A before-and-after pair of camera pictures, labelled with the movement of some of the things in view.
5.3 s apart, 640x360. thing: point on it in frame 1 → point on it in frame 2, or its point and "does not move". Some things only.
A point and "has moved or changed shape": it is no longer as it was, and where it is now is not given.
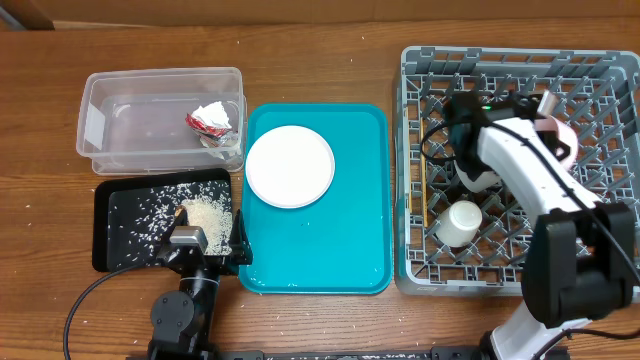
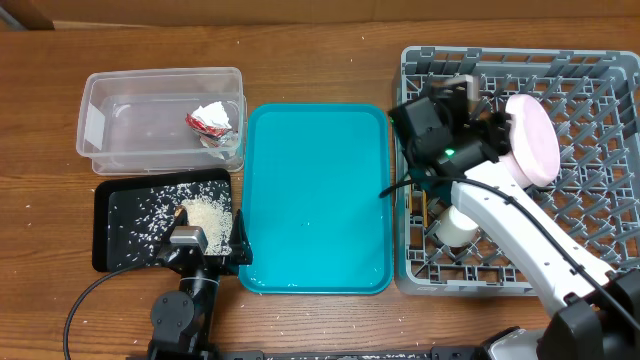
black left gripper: (240, 252) does not move
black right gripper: (551, 138) → (494, 125)
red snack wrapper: (223, 141) does not move
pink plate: (290, 166) has moved or changed shape
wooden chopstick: (425, 196) does not move
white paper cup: (459, 224) does not move
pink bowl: (552, 124) has moved or changed shape
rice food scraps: (138, 228) does not move
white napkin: (214, 115) does not move
